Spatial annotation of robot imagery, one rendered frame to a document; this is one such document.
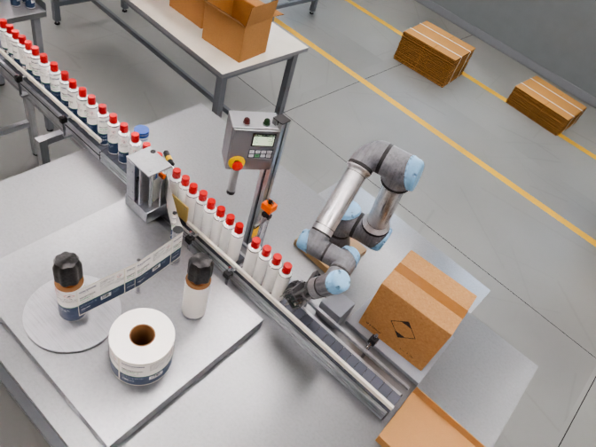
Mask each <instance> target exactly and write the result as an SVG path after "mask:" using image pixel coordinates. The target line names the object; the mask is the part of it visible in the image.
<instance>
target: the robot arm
mask: <svg viewBox="0 0 596 447"><path fill-rule="evenodd" d="M347 165H348V167H347V169H346V171H345V172H344V174H343V176H342V177H341V180H340V182H339V183H338V184H337V186H336V187H335V189H334V191H333V193H332V195H331V196H330V198H329V200H328V201H327V203H326V204H325V206H324V208H323V209H322V211H321V213H320V215H319V216H318V219H317V220H316V222H315V223H314V224H313V226H312V228H311V229H310V230H308V229H304V230H303V231H302V233H301V234H300V236H299V238H298V240H297V242H296V246H297V247H298V248H300V249H301V250H302V251H303V252H305V253H306V254H309V255H311V256H313V257H315V258H316V259H318V260H319V261H321V262H322V263H324V264H326V265H328V266H330V267H329V269H328V270H327V272H326V273H325V274H324V275H320V273H319V272H318V271H314V272H312V274H311V275H310V278H309V279H308V281H307V282H305V281H303V280H300V281H299V280H298V279H297V280H294V281H292V282H291V283H290V284H289V286H288V287H287V288H286V290H285V292H284V293H283V294H282V295H281V296H280V297H282V296H283V297H284V298H285V299H287V302H286V304H285V306H287V305H288V304H290V306H291V307H292V310H295V309H299V308H301V307H302V306H303V305H304V304H305V303H306V302H308V301H309V300H310V299H312V300H315V299H320V298H323V297H325V298H327V296H330V295H334V294H340V293H342V292H345V291H346V290H348V289H349V286H350V277H349V276H350V275H351V273H352V271H353V270H354V269H355V268H356V267H357V264H358V262H359V260H360V254H359V252H358V251H357V250H356V249H355V248H354V247H350V246H349V245H350V238H352V239H355V240H357V241H358V242H360V243H362V244H364V245H365V246H367V247H369V248H370V249H372V250H374V251H379V250H380V249H381V248H382V247H383V245H384V244H385V243H386V241H387V240H388V238H389V236H390V235H391V233H392V231H393V230H392V229H391V228H390V222H389V220H390V218H391V216H392V215H393V213H394V211H395V209H396V206H397V204H398V202H399V200H400V199H401V197H402V195H403V194H404V193H407V192H408V191H410V192H412V191H413V190H414V189H415V187H416V185H417V184H418V182H419V180H420V177H421V175H422V172H423V169H424V161H423V160H421V159H419V158H418V157H417V156H416V155H412V154H410V153H408V152H406V151H404V150H402V149H401V148H399V147H397V146H395V145H392V144H391V143H389V142H387V141H384V140H377V141H372V142H370V143H367V144H365V145H363V146H361V147H360V148H358V149H357V150H356V151H355V152H354V153H353V154H352V155H351V157H350V158H349V160H348V162H347ZM373 172H375V173H376V174H378V175H380V176H381V177H380V182H381V187H380V190H379V192H378V195H377V197H376V199H375V201H374V203H373V205H372V209H371V211H370V213H367V214H364V213H363V212H361V207H359V205H358V204H357V203H356V202H355V201H353V199H354V198H355V196H356V194H357V192H358V190H359V189H360V187H361V185H362V184H363V182H364V180H365V179H366V178H367V177H369V176H371V174H372V173H373ZM280 297H279V298H280ZM297 307H298V308H297Z"/></svg>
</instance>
